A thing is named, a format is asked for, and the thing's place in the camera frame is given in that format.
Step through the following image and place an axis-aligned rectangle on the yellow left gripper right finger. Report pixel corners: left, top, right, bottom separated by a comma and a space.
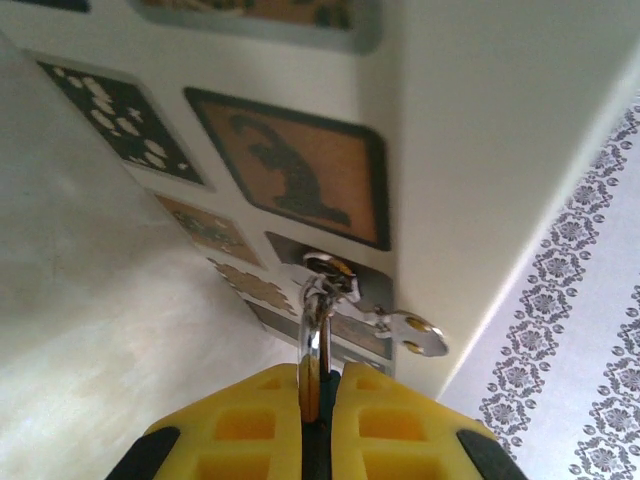
331, 361, 531, 480

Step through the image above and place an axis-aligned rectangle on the brown blossom pattern wall plaque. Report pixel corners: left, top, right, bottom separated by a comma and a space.
128, 0, 382, 57

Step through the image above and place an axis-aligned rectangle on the tan cutout ornament wall plaque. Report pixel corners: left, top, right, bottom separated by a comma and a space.
207, 253, 297, 324

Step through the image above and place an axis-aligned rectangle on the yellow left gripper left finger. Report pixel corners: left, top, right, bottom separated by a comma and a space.
104, 363, 304, 480

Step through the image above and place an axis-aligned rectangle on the silver padlock key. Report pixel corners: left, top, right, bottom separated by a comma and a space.
357, 305, 450, 360

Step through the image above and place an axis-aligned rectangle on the tan gourd pattern wall plaque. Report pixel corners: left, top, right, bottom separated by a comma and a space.
152, 191, 269, 274

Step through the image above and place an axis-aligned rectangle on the tan dog silhouette wall plaque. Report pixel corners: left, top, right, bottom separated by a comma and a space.
182, 85, 392, 252

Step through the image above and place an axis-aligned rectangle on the dark white-flowers wall plaque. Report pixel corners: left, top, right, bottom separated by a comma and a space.
34, 58, 214, 194

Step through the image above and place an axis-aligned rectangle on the silver key ring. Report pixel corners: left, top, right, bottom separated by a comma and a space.
301, 251, 362, 304

